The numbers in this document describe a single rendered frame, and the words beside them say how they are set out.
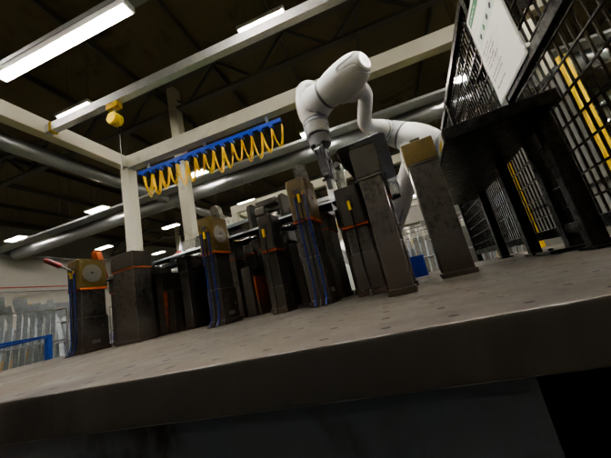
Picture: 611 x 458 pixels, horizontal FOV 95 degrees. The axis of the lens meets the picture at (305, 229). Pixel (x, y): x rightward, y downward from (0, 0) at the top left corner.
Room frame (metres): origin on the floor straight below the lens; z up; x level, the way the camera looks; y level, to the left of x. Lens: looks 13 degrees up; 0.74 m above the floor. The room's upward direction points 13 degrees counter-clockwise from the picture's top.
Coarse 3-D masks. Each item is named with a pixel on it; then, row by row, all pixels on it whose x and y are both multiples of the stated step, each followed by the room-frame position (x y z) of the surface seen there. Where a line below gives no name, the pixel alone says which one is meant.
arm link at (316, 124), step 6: (306, 120) 0.86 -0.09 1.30; (312, 120) 0.85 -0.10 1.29; (318, 120) 0.85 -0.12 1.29; (324, 120) 0.86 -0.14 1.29; (306, 126) 0.86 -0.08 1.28; (312, 126) 0.85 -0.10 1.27; (318, 126) 0.85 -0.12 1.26; (324, 126) 0.85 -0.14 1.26; (306, 132) 0.87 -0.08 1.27; (312, 132) 0.86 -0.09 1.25; (318, 132) 0.86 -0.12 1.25; (330, 132) 0.89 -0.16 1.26; (306, 138) 0.89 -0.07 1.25
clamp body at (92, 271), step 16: (80, 272) 1.07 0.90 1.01; (96, 272) 1.12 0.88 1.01; (80, 288) 1.07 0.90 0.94; (96, 288) 1.12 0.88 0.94; (80, 304) 1.08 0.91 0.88; (96, 304) 1.12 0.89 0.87; (80, 320) 1.07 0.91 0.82; (96, 320) 1.12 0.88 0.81; (80, 336) 1.07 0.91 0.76; (96, 336) 1.12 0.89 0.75; (80, 352) 1.06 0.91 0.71
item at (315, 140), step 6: (324, 132) 0.86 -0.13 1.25; (312, 138) 0.86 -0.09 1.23; (318, 138) 0.85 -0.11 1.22; (324, 138) 0.86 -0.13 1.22; (330, 138) 0.88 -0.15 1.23; (312, 144) 0.87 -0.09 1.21; (318, 144) 0.86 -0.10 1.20; (324, 144) 0.88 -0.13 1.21; (330, 144) 0.89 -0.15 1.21; (312, 150) 0.90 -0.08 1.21; (324, 150) 0.87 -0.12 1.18
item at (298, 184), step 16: (288, 192) 0.73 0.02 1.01; (304, 192) 0.71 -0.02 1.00; (304, 208) 0.72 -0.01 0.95; (304, 224) 0.73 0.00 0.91; (304, 240) 0.72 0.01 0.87; (320, 240) 0.76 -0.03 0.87; (304, 256) 0.74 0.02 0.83; (320, 256) 0.72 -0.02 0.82; (320, 272) 0.72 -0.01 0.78; (320, 288) 0.73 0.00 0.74; (336, 288) 0.79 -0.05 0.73; (320, 304) 0.70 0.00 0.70
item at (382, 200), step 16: (368, 144) 0.50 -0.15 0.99; (352, 160) 0.51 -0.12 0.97; (368, 160) 0.50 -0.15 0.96; (368, 176) 0.51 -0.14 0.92; (384, 176) 0.54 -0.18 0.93; (368, 192) 0.51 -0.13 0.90; (384, 192) 0.50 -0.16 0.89; (368, 208) 0.51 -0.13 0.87; (384, 208) 0.50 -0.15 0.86; (384, 224) 0.51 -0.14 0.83; (384, 240) 0.51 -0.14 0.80; (400, 240) 0.51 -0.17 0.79; (384, 256) 0.51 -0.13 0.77; (400, 256) 0.50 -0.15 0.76; (400, 272) 0.51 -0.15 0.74; (400, 288) 0.51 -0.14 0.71; (416, 288) 0.50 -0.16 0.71
